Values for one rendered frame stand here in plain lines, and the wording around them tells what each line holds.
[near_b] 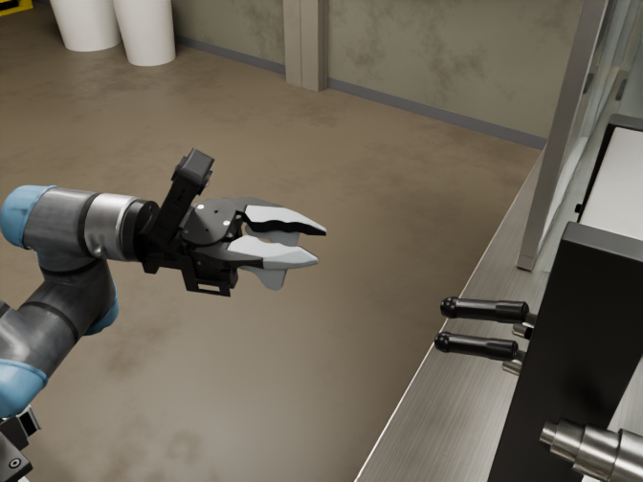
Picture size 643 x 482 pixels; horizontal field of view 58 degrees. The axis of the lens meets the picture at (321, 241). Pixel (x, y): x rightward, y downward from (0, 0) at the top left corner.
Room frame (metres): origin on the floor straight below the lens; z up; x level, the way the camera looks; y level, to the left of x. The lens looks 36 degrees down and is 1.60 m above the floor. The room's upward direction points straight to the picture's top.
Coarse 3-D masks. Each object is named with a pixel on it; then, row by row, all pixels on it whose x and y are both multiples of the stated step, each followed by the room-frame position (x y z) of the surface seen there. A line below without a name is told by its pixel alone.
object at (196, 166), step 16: (192, 160) 0.50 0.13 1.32; (208, 160) 0.51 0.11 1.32; (176, 176) 0.49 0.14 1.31; (192, 176) 0.48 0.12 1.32; (208, 176) 0.50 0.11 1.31; (176, 192) 0.49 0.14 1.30; (192, 192) 0.48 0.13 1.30; (160, 208) 0.50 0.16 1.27; (176, 208) 0.49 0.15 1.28; (160, 224) 0.50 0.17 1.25; (176, 224) 0.49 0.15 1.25; (160, 240) 0.50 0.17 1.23
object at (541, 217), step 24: (600, 0) 0.85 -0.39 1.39; (600, 24) 0.85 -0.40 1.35; (576, 48) 0.86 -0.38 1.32; (576, 72) 0.85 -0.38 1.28; (576, 96) 0.85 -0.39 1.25; (552, 144) 0.85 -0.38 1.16; (552, 168) 0.85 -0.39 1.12; (552, 192) 0.84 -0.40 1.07; (528, 216) 0.86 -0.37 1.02; (552, 216) 0.98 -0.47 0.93; (528, 240) 0.85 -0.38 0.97; (528, 264) 0.85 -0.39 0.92
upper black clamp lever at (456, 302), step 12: (444, 300) 0.26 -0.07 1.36; (456, 300) 0.25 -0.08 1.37; (468, 300) 0.25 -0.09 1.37; (480, 300) 0.25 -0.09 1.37; (492, 300) 0.25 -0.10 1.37; (504, 300) 0.24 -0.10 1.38; (444, 312) 0.25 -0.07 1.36; (456, 312) 0.25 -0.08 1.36; (468, 312) 0.24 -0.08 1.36; (480, 312) 0.24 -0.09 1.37; (492, 312) 0.24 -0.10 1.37; (504, 312) 0.23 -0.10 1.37; (516, 312) 0.23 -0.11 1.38; (528, 312) 0.24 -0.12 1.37
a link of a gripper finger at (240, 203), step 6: (222, 198) 0.55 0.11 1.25; (228, 198) 0.55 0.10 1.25; (234, 198) 0.55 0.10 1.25; (240, 198) 0.55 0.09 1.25; (246, 198) 0.55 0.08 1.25; (252, 198) 0.55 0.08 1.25; (234, 204) 0.54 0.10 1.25; (240, 204) 0.54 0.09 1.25; (246, 204) 0.54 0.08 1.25; (252, 204) 0.54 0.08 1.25; (258, 204) 0.54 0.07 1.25; (264, 204) 0.54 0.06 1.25; (270, 204) 0.54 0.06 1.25; (276, 204) 0.54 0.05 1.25; (240, 210) 0.53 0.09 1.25; (246, 222) 0.53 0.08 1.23
